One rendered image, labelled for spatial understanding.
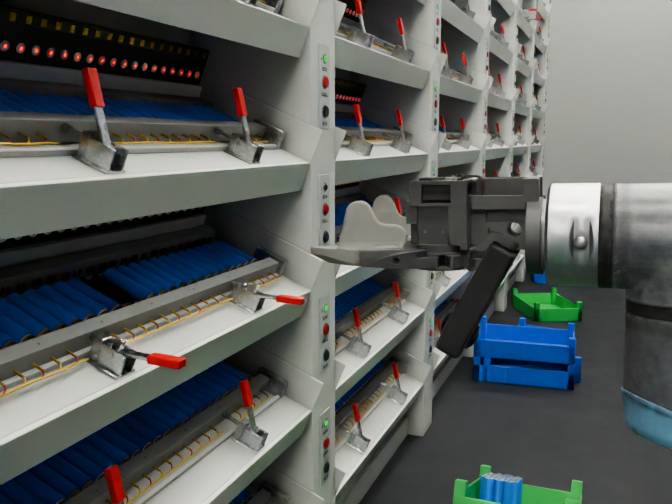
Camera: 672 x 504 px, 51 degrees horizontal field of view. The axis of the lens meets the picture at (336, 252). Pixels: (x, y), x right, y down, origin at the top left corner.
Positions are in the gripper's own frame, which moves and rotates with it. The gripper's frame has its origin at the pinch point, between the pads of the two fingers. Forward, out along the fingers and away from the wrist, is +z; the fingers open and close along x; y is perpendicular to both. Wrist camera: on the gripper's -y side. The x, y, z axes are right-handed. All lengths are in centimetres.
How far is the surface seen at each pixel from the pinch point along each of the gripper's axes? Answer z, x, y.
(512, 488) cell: -9, -65, -56
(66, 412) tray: 16.3, 20.9, -10.8
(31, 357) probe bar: 20.5, 19.9, -6.7
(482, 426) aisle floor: 5, -112, -64
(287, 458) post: 22, -30, -38
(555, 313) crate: -4, -231, -61
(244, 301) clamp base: 18.3, -13.3, -8.9
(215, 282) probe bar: 20.9, -10.8, -6.1
